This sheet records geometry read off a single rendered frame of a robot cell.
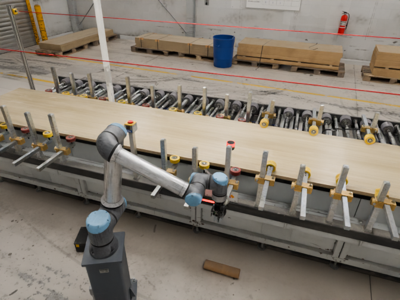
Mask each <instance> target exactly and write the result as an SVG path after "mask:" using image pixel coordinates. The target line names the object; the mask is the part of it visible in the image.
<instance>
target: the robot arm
mask: <svg viewBox="0 0 400 300"><path fill-rule="evenodd" d="M126 136H127V130H126V128H125V127H124V126H123V125H121V124H120V123H111V124H110V125H108V126H107V128H106V129H105V130H104V131H103V132H102V133H100V134H99V135H98V137H97V139H96V147H97V150H98V152H99V154H100V155H101V157H102V158H103V159H104V195H103V196H102V197H101V207H100V209H99V210H98V211H94V212H92V213H90V214H89V215H88V217H87V219H86V228H87V232H88V235H89V239H90V245H89V252H90V254H91V256H93V257H94V258H97V259H104V258H108V257H110V256H112V255H113V254H114V253H115V252H116V251H117V250H118V240H117V238H116V237H115V236H114V234H113V228H114V227H115V225H116V224H117V222H118V220H119V218H120V217H121V215H122V213H123V212H124V210H125V209H126V206H127V202H126V199H125V198H124V197H123V196H122V195H121V180H122V166H123V167H125V168H128V169H129V170H131V171H133V172H135V173H137V174H139V175H141V176H143V177H144V178H146V179H148V180H150V181H152V182H154V183H156V184H158V185H160V186H162V187H164V188H166V189H168V190H169V191H171V192H173V193H175V194H177V195H179V196H181V197H182V198H184V199H185V203H187V204H188V205H189V206H191V207H195V206H198V205H199V204H200V203H201V201H202V199H203V195H204V192H205V190H206V189H208V190H212V200H213V201H214V205H213V206H212V209H211V212H212V213H211V216H212V215H213V216H214V222H215V221H217V222H218V223H220V221H221V220H222V219H223V217H224V216H225V215H226V206H225V205H224V202H225V201H226V199H227V196H228V195H227V184H228V177H227V176H226V175H225V174H224V173H221V172H216V173H214V174H213V175H212V174H203V173H192V174H191V176H190V180H189V183H188V182H186V181H184V180H182V179H180V178H178V177H176V176H174V175H172V174H170V173H168V172H167V171H165V170H163V169H161V168H159V167H157V166H155V165H153V164H151V163H150V162H147V161H146V160H144V159H142V158H140V157H138V156H137V155H135V154H133V153H131V152H129V151H127V150H125V149H123V147H124V138H125V137H126Z"/></svg>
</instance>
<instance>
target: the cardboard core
mask: <svg viewBox="0 0 400 300"><path fill-rule="evenodd" d="M204 269H206V270H209V271H213V272H216V273H220V274H223V275H226V276H230V277H234V278H237V279H239V275H240V269H239V268H236V267H232V266H229V265H225V264H221V263H218V262H214V261H210V260H205V263H204Z"/></svg>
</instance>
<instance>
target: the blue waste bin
mask: <svg viewBox="0 0 400 300"><path fill-rule="evenodd" d="M235 42H236V38H235V36H232V35H214V36H213V52H214V56H213V57H214V66H215V67H218V68H229V67H231V66H232V59H233V50H234V47H235Z"/></svg>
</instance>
